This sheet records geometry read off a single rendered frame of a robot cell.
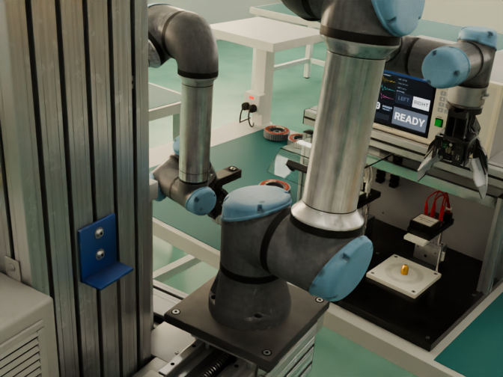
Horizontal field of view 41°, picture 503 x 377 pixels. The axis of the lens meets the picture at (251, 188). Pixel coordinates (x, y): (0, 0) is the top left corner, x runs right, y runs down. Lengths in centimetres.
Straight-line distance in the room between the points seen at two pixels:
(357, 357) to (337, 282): 183
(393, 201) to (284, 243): 112
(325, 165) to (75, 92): 37
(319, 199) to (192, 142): 65
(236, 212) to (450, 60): 48
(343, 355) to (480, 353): 119
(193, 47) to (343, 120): 64
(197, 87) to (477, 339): 92
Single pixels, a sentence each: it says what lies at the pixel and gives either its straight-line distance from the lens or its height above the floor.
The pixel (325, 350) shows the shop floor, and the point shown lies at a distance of 286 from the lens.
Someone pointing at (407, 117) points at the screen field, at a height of 117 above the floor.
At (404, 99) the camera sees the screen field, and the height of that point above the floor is 122.
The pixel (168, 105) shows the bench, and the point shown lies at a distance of 322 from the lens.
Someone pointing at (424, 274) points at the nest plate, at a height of 78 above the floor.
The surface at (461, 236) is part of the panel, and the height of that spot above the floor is 82.
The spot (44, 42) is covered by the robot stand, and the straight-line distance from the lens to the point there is 88.
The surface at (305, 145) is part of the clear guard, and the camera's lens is 192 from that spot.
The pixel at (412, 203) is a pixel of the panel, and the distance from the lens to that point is 212.
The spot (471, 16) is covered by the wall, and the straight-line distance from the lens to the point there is 868.
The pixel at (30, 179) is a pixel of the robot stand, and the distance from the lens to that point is 91.
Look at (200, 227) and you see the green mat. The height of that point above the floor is 75.
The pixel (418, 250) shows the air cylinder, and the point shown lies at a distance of 201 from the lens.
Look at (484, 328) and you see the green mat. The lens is 183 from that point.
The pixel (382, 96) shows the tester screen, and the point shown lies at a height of 121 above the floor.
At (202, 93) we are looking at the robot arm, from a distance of 157.
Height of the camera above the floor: 175
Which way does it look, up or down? 25 degrees down
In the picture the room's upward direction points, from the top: 4 degrees clockwise
